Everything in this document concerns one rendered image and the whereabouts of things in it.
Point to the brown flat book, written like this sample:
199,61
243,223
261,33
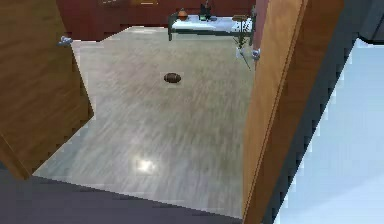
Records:
239,17

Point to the brown wooden room door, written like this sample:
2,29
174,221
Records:
283,110
36,90

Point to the orange round vase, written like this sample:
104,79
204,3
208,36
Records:
182,14

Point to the white table with dark frame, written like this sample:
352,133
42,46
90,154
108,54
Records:
210,26

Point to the brown oval ball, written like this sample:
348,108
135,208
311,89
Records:
172,78

